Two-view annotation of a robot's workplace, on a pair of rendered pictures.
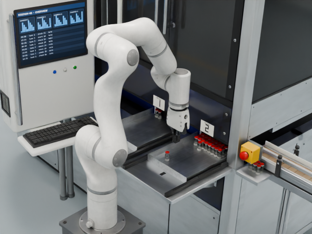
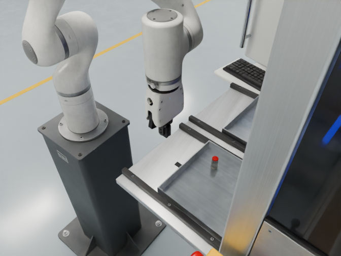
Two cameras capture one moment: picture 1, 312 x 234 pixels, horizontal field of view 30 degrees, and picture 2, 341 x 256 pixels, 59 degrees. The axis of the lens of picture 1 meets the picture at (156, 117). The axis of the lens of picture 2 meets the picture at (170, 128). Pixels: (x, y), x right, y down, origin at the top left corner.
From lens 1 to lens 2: 2.37 m
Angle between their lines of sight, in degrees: 68
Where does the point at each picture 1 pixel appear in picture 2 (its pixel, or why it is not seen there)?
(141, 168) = (186, 142)
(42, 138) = (237, 69)
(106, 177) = (56, 73)
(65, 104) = not seen: hidden behind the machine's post
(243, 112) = (234, 206)
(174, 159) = (218, 176)
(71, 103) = not seen: hidden behind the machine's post
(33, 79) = (275, 10)
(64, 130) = (261, 79)
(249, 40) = (278, 30)
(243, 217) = not seen: outside the picture
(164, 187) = (146, 168)
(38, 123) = (264, 62)
